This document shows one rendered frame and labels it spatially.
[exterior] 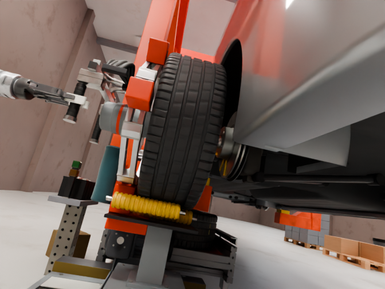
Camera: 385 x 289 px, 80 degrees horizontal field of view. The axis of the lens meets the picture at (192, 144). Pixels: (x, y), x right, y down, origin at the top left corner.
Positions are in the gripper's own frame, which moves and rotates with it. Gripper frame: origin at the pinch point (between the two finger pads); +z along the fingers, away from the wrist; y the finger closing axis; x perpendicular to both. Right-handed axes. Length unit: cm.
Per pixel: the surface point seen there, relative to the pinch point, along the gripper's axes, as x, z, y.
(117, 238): -51, 22, -39
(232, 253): -53, 92, -70
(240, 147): -3, 64, -2
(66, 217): -50, -15, -73
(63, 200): -40, -13, -53
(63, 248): -67, -11, -73
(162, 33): 84, 15, -60
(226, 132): 5, 60, -10
